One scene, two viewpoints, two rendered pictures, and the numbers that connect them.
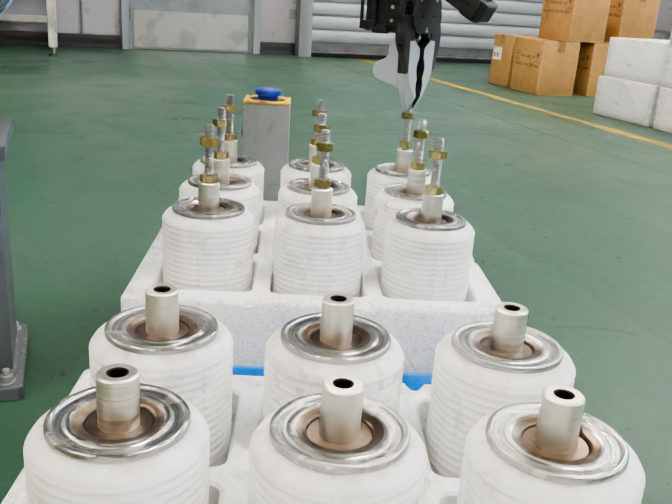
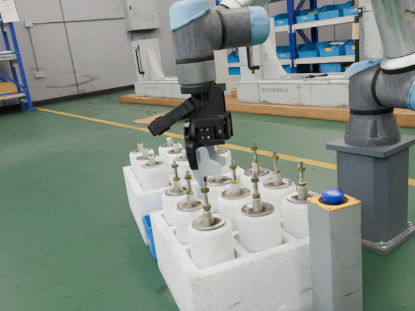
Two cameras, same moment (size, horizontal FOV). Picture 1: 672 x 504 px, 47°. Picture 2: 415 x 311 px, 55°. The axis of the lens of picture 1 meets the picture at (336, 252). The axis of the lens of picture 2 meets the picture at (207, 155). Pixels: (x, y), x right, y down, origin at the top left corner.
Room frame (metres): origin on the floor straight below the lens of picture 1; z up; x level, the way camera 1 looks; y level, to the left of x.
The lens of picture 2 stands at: (1.79, -0.27, 0.62)
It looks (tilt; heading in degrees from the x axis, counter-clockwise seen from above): 15 degrees down; 165
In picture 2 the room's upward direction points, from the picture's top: 7 degrees counter-clockwise
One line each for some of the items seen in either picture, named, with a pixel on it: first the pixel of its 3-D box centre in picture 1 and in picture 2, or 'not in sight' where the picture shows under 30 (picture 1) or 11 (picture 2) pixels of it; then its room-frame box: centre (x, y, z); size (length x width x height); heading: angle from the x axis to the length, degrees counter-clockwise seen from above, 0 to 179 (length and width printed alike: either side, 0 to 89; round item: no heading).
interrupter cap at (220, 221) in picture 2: (402, 170); (209, 222); (1.03, -0.08, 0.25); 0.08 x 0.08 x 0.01
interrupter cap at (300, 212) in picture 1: (320, 214); (218, 181); (0.78, 0.02, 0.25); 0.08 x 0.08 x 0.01
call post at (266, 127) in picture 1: (263, 199); (336, 274); (1.19, 0.12, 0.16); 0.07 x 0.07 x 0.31; 4
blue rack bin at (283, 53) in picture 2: not in sight; (291, 51); (-4.50, 3.09, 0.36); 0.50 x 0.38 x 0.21; 110
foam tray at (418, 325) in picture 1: (311, 310); (242, 251); (0.90, 0.03, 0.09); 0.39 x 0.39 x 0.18; 4
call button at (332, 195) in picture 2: (267, 95); (333, 197); (1.19, 0.12, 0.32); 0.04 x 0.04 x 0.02
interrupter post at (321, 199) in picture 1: (321, 202); (218, 176); (0.78, 0.02, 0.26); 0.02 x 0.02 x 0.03
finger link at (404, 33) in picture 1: (408, 38); not in sight; (1.01, -0.07, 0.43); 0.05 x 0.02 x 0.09; 146
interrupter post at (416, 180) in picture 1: (416, 182); (191, 200); (0.91, -0.09, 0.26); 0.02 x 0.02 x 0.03
